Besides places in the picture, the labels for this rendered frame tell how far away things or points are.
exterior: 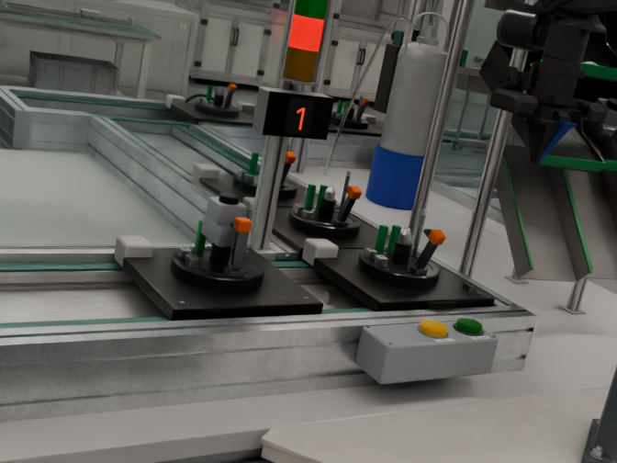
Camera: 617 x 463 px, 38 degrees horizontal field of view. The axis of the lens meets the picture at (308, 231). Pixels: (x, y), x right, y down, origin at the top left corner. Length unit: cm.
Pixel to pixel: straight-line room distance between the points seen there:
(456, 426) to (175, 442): 41
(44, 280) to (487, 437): 68
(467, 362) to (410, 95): 119
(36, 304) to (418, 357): 54
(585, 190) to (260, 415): 89
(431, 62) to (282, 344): 131
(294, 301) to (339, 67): 971
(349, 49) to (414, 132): 857
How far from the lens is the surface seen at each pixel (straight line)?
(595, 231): 180
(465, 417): 134
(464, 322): 137
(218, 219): 131
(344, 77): 1101
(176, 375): 118
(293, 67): 144
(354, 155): 288
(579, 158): 166
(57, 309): 131
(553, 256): 168
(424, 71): 241
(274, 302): 129
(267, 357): 123
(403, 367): 128
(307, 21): 143
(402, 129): 243
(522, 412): 141
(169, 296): 125
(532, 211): 170
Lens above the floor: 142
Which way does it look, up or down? 16 degrees down
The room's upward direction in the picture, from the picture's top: 11 degrees clockwise
